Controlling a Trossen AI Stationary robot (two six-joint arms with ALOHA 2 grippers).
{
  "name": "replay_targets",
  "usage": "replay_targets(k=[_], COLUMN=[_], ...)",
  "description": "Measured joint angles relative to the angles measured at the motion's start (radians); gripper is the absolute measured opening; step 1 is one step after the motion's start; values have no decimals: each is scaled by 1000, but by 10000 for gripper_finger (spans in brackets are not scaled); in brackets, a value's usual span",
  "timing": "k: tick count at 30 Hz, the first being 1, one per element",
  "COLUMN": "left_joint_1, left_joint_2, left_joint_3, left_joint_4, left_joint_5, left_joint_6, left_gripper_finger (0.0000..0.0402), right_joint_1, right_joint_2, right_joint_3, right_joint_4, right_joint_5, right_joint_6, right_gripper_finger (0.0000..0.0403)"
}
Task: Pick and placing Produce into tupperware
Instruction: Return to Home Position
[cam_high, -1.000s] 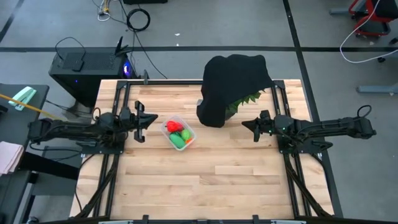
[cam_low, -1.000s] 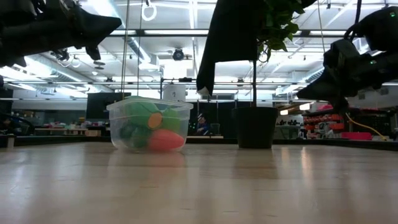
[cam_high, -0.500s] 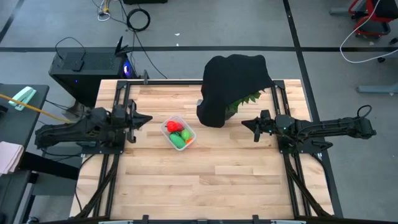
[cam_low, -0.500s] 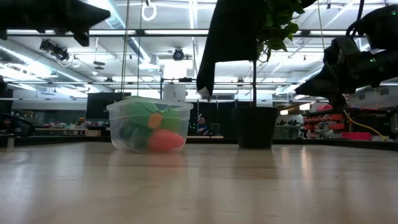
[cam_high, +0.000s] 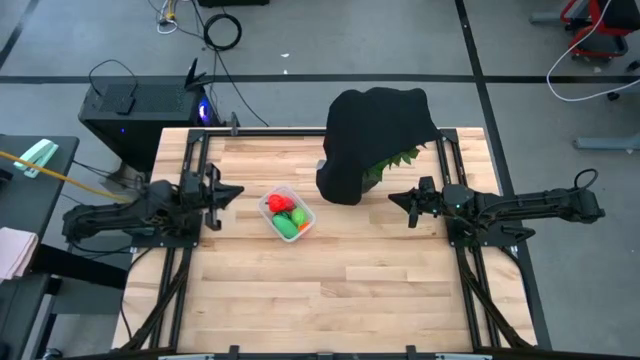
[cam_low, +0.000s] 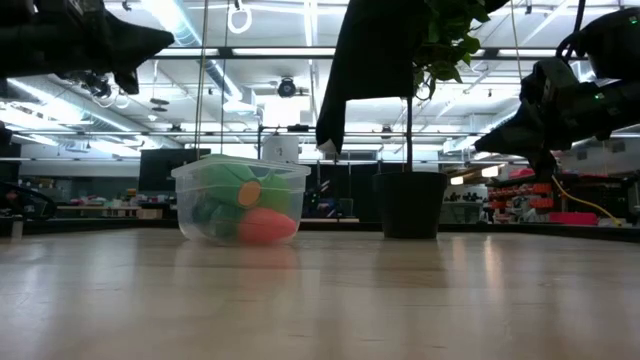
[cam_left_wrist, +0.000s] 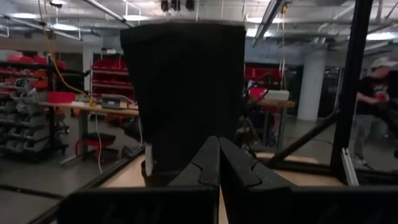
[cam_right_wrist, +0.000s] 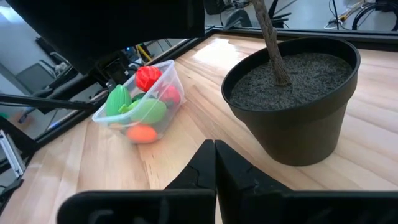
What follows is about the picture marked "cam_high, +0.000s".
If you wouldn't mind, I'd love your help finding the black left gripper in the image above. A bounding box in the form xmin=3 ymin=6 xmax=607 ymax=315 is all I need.
xmin=179 ymin=162 xmax=245 ymax=232

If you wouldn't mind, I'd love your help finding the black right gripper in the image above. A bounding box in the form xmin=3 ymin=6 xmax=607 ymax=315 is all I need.
xmin=388 ymin=175 xmax=448 ymax=230

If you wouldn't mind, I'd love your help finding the dark green toy cucumber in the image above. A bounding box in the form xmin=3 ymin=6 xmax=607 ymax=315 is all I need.
xmin=271 ymin=213 xmax=300 ymax=240

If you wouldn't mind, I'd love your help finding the clear plastic tupperware container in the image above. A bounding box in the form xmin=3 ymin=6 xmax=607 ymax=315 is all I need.
xmin=257 ymin=183 xmax=317 ymax=244

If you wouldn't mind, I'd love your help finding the dark plant pot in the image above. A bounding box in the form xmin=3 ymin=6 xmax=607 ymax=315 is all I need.
xmin=360 ymin=175 xmax=384 ymax=195

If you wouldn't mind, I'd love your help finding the green leafy plant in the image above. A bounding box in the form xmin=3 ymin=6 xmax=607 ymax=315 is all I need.
xmin=362 ymin=142 xmax=429 ymax=189

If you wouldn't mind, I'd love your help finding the black cloth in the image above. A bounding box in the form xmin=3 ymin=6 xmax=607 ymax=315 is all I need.
xmin=315 ymin=86 xmax=444 ymax=206

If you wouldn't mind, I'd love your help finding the black computer tower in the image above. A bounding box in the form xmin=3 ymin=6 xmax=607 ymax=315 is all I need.
xmin=78 ymin=75 xmax=214 ymax=174

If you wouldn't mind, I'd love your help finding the black wifi antenna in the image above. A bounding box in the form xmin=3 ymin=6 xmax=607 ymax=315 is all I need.
xmin=184 ymin=57 xmax=214 ymax=92

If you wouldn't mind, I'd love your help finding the black box at floor edge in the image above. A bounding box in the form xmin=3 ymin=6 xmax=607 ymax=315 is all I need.
xmin=198 ymin=0 xmax=270 ymax=8

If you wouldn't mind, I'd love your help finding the mint green stapler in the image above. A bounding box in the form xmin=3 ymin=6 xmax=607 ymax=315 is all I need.
xmin=13 ymin=138 xmax=60 ymax=179

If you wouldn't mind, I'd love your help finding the black side table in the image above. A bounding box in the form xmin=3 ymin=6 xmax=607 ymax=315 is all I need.
xmin=0 ymin=133 xmax=80 ymax=360

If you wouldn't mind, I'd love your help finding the grey desk foot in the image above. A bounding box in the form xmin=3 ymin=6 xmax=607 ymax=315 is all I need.
xmin=573 ymin=132 xmax=640 ymax=152

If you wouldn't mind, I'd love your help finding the pink cloth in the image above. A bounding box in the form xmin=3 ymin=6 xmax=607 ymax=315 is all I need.
xmin=0 ymin=226 xmax=40 ymax=282

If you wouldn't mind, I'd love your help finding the red and black cart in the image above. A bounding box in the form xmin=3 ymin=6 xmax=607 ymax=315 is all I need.
xmin=559 ymin=0 xmax=640 ymax=62

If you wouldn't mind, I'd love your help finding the black metal table frame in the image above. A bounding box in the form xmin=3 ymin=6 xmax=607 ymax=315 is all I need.
xmin=119 ymin=127 xmax=539 ymax=351

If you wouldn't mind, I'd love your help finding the long black floor cable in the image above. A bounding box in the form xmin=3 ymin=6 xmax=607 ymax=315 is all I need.
xmin=189 ymin=0 xmax=271 ymax=129

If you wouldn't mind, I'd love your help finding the small black box with cable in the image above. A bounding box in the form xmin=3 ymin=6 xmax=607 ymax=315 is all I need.
xmin=88 ymin=59 xmax=139 ymax=116

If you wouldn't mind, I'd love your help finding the coiled black cable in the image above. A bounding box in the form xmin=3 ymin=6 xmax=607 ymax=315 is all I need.
xmin=203 ymin=13 xmax=243 ymax=52

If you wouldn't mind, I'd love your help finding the white and yellow cable bundle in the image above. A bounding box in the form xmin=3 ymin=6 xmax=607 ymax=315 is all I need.
xmin=147 ymin=0 xmax=201 ymax=37

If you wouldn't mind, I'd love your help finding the white floor cable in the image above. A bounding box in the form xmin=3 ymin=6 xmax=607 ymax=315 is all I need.
xmin=545 ymin=0 xmax=640 ymax=104

